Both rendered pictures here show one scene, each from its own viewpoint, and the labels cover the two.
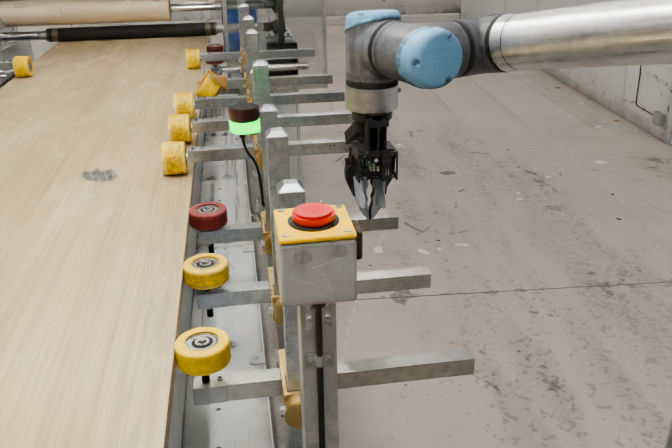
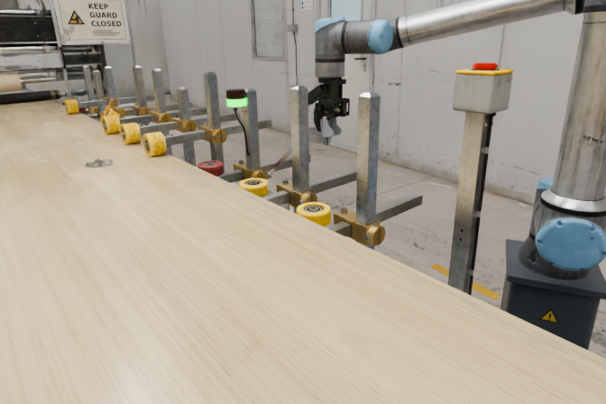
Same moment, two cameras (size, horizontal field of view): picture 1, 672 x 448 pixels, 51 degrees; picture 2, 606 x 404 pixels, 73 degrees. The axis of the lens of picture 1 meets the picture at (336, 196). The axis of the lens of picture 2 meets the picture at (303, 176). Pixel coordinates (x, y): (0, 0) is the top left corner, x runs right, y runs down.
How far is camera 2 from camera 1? 0.72 m
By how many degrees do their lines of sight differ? 30
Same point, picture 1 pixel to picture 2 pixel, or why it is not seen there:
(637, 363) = not seen: hidden behind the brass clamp
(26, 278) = (140, 214)
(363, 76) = (334, 54)
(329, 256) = (505, 82)
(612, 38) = (480, 13)
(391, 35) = (358, 25)
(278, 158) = (303, 103)
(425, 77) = (384, 45)
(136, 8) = not seen: outside the picture
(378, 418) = not seen: hidden behind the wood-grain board
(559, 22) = (445, 12)
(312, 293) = (498, 105)
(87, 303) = (208, 213)
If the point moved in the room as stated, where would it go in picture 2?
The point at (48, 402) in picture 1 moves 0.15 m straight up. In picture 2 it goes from (270, 254) to (266, 178)
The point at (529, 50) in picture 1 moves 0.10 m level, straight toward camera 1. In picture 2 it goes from (426, 30) to (447, 28)
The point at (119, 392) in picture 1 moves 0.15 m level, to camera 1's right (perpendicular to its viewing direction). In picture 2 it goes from (305, 238) to (363, 220)
